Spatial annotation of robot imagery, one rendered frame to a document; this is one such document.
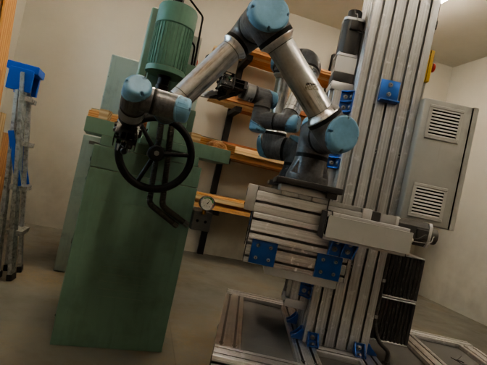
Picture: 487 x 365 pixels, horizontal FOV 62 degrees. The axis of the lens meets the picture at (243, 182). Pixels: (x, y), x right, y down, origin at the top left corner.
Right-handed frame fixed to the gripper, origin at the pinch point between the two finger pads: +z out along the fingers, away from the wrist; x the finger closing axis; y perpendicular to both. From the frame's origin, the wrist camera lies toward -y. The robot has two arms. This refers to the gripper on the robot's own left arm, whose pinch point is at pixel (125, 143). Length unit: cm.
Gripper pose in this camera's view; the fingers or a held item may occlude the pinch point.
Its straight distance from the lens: 145.1
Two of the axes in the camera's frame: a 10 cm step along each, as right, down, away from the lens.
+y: -0.8, 8.8, -4.7
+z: -3.6, 4.2, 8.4
